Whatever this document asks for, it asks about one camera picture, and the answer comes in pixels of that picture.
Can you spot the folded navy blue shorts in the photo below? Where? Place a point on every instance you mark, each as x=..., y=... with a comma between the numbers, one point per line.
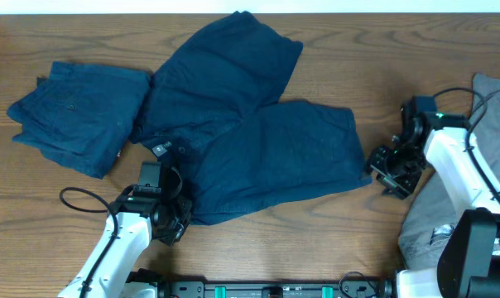
x=81, y=116

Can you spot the grey shorts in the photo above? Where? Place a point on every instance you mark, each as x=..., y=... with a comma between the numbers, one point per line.
x=431, y=218

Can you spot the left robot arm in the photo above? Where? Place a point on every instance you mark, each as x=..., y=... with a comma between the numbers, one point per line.
x=126, y=235

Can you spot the navy blue shorts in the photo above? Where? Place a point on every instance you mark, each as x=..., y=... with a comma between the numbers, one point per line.
x=216, y=105
x=81, y=116

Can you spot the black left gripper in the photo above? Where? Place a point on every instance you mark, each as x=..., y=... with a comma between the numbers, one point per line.
x=170, y=234

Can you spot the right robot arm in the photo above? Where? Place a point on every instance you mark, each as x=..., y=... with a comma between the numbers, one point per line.
x=469, y=266

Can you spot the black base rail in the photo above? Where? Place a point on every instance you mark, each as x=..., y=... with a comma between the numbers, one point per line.
x=198, y=289

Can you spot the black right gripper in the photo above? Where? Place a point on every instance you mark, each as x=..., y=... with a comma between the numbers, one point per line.
x=399, y=189

